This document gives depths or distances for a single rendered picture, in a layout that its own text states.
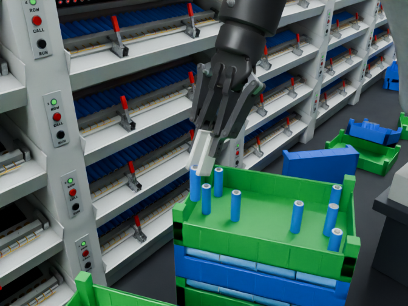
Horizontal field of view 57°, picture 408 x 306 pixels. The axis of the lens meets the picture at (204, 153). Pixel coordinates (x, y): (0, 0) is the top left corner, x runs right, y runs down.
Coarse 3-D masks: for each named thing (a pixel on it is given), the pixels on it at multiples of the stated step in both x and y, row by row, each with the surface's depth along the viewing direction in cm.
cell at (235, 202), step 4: (232, 192) 70; (236, 192) 69; (240, 192) 70; (232, 196) 70; (236, 196) 69; (240, 196) 70; (232, 200) 70; (236, 200) 70; (240, 200) 70; (232, 204) 71; (236, 204) 70; (232, 208) 71; (236, 208) 71; (232, 212) 71; (236, 212) 71; (232, 216) 72; (236, 216) 72; (232, 220) 72; (236, 220) 72
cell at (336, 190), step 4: (332, 188) 71; (336, 188) 71; (340, 188) 71; (332, 192) 72; (336, 192) 71; (340, 192) 71; (332, 196) 72; (336, 196) 71; (340, 196) 72; (332, 200) 72; (336, 200) 72
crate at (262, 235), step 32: (224, 192) 81; (256, 192) 81; (288, 192) 78; (320, 192) 76; (352, 192) 72; (192, 224) 64; (224, 224) 72; (256, 224) 72; (288, 224) 72; (320, 224) 72; (352, 224) 64; (256, 256) 63; (288, 256) 61; (320, 256) 59; (352, 256) 57
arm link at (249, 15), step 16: (224, 0) 56; (240, 0) 53; (256, 0) 53; (272, 0) 53; (224, 16) 55; (240, 16) 54; (256, 16) 53; (272, 16) 54; (256, 32) 56; (272, 32) 56
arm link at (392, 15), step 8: (384, 0) 83; (392, 0) 82; (400, 0) 80; (384, 8) 86; (392, 8) 84; (400, 8) 83; (392, 16) 86; (400, 16) 85; (392, 24) 89; (400, 24) 87; (392, 32) 92; (400, 32) 89; (400, 40) 91; (400, 48) 94; (400, 56) 96; (400, 64) 99; (400, 72) 102; (400, 80) 104; (400, 88) 107; (400, 96) 110; (400, 104) 112
